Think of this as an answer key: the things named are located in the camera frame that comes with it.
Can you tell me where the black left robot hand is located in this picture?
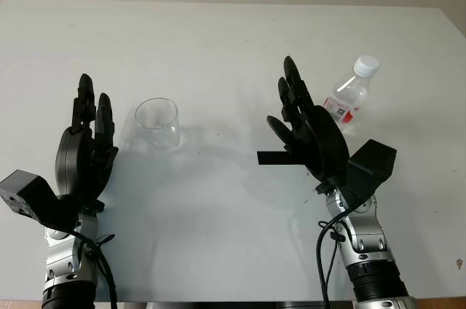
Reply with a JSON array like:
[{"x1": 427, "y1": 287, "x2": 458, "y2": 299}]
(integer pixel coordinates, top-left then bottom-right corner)
[{"x1": 54, "y1": 73, "x2": 120, "y2": 214}]

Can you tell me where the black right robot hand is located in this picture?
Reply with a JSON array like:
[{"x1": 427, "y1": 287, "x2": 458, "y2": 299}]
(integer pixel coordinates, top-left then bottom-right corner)
[{"x1": 266, "y1": 55, "x2": 350, "y2": 193}]

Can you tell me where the clear plastic water bottle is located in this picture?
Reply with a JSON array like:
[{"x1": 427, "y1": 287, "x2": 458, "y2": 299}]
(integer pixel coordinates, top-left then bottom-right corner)
[{"x1": 322, "y1": 55, "x2": 380, "y2": 135}]

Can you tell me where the clear glass cup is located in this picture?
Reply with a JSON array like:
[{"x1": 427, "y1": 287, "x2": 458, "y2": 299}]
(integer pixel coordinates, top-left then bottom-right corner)
[{"x1": 134, "y1": 97, "x2": 182, "y2": 150}]

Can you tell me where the black tape marker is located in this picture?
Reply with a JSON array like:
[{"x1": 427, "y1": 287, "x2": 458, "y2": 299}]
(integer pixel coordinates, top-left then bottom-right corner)
[{"x1": 256, "y1": 150, "x2": 304, "y2": 166}]

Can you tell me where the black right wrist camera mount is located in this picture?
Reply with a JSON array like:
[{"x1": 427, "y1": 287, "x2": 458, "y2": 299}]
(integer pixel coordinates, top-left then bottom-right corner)
[{"x1": 344, "y1": 138, "x2": 398, "y2": 212}]

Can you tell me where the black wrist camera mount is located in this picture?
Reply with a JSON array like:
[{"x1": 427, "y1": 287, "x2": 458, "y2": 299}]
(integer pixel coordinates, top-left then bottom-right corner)
[
  {"x1": 344, "y1": 138, "x2": 398, "y2": 212},
  {"x1": 0, "y1": 169, "x2": 79, "y2": 232}
]

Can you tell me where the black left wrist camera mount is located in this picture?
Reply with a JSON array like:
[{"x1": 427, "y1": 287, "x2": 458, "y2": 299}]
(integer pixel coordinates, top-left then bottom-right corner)
[{"x1": 0, "y1": 169, "x2": 79, "y2": 232}]

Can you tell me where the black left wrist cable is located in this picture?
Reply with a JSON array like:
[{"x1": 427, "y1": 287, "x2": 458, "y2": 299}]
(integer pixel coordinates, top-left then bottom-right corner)
[{"x1": 71, "y1": 227, "x2": 119, "y2": 309}]

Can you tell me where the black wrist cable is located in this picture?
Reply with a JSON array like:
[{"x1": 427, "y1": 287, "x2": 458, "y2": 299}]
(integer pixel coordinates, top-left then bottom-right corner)
[
  {"x1": 317, "y1": 195, "x2": 376, "y2": 309},
  {"x1": 71, "y1": 227, "x2": 119, "y2": 309}
]

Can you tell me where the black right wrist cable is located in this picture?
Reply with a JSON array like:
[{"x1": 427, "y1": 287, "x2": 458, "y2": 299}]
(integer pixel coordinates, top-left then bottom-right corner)
[{"x1": 317, "y1": 195, "x2": 376, "y2": 309}]

